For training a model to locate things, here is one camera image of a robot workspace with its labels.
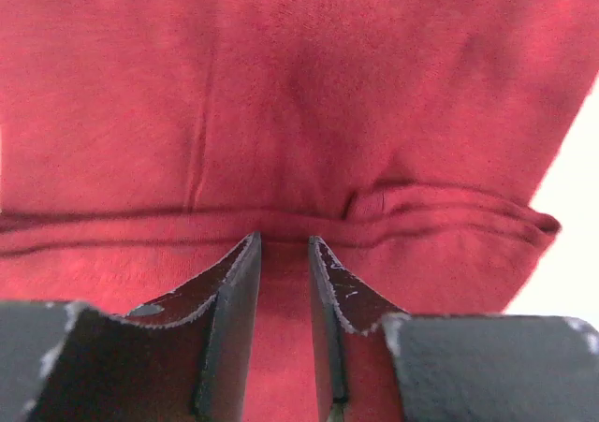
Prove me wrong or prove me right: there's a dark red t-shirt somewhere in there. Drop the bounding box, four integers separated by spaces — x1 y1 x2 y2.
1 0 598 421

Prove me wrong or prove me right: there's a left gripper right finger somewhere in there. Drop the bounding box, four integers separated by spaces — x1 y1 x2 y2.
309 237 598 421

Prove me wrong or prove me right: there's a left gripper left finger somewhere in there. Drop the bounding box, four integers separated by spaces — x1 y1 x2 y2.
1 233 261 421

